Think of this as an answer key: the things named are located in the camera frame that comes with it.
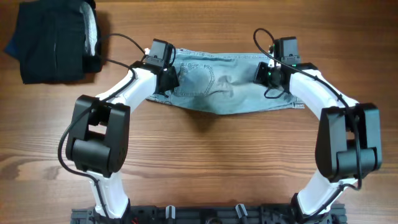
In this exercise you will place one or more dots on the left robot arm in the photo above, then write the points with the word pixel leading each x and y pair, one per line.
pixel 95 143

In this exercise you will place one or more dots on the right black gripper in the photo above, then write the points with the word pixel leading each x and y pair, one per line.
pixel 262 69

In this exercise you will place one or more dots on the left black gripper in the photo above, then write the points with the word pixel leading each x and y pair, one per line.
pixel 175 81

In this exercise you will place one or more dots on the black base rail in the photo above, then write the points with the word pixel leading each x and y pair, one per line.
pixel 268 213

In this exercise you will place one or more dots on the light blue denim shorts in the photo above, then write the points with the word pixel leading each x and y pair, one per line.
pixel 222 83

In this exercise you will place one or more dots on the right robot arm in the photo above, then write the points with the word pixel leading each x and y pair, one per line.
pixel 348 145

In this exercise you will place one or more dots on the black fabric storage bag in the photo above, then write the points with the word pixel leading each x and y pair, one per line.
pixel 56 41

